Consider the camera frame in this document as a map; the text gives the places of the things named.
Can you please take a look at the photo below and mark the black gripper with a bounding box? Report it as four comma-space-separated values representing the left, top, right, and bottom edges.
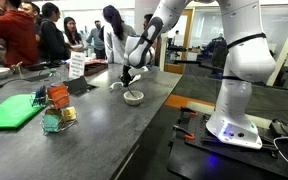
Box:
120, 64, 134, 88

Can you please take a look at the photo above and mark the ponytail woman in grey hoodie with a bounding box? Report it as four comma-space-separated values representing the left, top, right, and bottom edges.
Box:
102, 4, 137, 65

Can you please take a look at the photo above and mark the long-haired woman in white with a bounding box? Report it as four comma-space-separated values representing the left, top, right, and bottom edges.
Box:
62, 16, 90, 52

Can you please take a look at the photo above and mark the man in grey-green shirt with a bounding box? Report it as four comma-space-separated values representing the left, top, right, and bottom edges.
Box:
85, 19, 107, 60

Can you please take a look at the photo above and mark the black folding stand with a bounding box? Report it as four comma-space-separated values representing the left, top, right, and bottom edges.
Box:
63, 75, 98, 97

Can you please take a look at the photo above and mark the white curved object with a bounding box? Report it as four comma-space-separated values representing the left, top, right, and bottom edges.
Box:
108, 81, 124, 92

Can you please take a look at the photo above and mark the wooden door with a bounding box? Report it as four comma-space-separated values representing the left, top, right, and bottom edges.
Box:
164, 9, 194, 75

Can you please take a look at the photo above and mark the orange-handled clamp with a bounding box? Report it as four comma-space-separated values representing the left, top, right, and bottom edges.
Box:
178, 106, 200, 118
172, 124, 197, 141

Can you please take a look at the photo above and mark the metal wire rack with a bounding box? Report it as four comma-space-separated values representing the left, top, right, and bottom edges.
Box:
30, 84, 78, 135

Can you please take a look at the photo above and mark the white bowl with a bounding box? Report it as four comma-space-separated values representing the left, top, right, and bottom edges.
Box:
123, 89, 145, 107

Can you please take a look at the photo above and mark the black box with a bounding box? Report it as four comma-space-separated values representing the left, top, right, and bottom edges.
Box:
269, 119, 288, 138

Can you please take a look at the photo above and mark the person in red sweater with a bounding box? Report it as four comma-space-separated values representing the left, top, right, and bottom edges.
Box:
0, 0, 40, 68

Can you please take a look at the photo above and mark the blue object in rack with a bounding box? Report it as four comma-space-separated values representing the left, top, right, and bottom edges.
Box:
33, 85, 48, 107

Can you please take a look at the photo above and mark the person in black jacket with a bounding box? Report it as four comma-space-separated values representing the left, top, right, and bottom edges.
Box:
38, 2, 72, 62

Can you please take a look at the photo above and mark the dark office chair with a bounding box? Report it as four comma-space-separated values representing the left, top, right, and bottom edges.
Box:
211, 37, 228, 69

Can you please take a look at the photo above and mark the orange block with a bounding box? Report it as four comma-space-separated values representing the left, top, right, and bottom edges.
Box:
47, 84, 71, 109

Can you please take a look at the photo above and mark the perforated robot mounting plate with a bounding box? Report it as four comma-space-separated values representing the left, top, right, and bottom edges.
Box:
180, 109, 280, 155

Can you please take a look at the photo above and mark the yellow block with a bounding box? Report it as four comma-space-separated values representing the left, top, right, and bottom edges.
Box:
63, 106, 77, 122

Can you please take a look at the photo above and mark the white sign card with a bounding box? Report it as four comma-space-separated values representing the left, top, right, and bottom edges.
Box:
68, 51, 87, 80

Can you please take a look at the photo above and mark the brown tray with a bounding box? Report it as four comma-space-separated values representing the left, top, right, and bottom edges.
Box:
83, 59, 109, 77

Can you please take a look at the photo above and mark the person in dark pink shirt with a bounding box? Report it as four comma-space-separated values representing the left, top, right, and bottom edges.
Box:
142, 13, 155, 33

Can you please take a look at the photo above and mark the teal block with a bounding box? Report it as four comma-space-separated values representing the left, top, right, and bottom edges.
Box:
43, 108, 64, 133

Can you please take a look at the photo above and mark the black cable on table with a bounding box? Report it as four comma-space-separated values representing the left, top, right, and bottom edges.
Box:
0, 73, 52, 89

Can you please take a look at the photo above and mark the blue pen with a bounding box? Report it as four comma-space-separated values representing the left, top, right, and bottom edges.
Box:
127, 85, 137, 100

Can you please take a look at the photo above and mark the clear plastic bottle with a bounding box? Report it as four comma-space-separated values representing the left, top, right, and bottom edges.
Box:
48, 68, 62, 88

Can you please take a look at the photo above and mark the man with glasses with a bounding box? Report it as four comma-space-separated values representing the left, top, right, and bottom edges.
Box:
21, 1, 43, 38

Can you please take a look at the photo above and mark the green cloth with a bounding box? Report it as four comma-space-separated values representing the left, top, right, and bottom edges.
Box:
0, 93, 47, 130

